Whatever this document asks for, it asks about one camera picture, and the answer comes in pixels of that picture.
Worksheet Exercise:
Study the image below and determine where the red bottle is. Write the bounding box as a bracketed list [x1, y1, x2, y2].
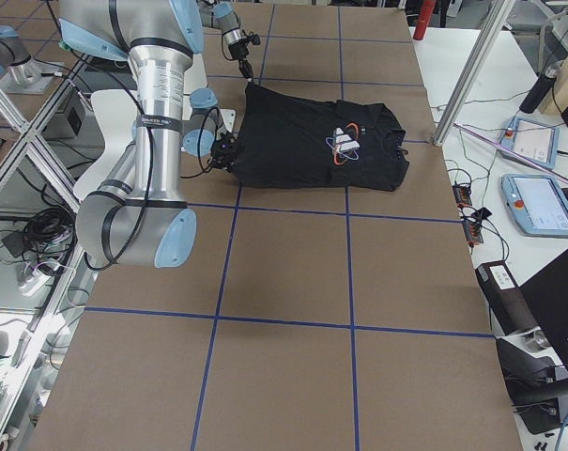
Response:
[412, 0, 437, 40]

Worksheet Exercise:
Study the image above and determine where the black monitor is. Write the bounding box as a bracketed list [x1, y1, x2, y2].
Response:
[495, 239, 568, 438]

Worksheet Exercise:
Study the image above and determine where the aluminium frame rail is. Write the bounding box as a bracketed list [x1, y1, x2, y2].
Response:
[0, 56, 91, 220]

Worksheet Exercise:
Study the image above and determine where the black graphic t-shirt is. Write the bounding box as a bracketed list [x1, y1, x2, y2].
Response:
[229, 84, 409, 192]

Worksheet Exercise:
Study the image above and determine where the white power strip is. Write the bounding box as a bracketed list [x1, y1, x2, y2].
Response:
[18, 259, 61, 297]

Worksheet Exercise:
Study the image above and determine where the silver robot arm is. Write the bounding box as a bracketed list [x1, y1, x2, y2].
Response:
[59, 1, 251, 271]
[196, 1, 261, 82]

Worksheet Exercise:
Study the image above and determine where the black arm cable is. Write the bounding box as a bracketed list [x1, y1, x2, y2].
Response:
[84, 84, 228, 272]

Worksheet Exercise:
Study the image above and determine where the orange terminal block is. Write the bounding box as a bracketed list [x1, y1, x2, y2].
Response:
[453, 184, 484, 249]

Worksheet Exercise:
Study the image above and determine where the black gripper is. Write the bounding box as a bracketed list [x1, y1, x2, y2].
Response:
[226, 37, 253, 82]
[208, 133, 243, 171]

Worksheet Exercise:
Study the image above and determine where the white plastic chair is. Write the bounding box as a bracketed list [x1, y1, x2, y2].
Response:
[73, 89, 138, 201]

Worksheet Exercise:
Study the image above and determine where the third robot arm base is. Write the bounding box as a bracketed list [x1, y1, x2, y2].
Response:
[0, 25, 53, 95]

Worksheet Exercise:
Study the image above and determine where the black water bottle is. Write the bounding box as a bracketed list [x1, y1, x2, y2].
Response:
[519, 60, 563, 114]

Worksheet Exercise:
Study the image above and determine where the grey electrical box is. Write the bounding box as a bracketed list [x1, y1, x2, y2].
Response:
[42, 93, 93, 139]

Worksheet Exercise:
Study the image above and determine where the far blue teach pendant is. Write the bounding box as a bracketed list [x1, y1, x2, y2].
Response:
[499, 117, 560, 169]

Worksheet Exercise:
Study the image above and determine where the bundle of black cables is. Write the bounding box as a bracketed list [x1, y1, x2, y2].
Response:
[0, 207, 83, 278]

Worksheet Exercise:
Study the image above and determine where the aluminium frame post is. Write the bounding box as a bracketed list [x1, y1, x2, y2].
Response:
[433, 0, 515, 146]

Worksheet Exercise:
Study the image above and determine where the blue teach pendant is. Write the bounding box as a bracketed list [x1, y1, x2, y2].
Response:
[500, 174, 568, 238]
[499, 117, 560, 169]

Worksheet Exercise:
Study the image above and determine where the near blue teach pendant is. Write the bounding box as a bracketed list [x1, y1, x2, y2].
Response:
[500, 174, 568, 238]

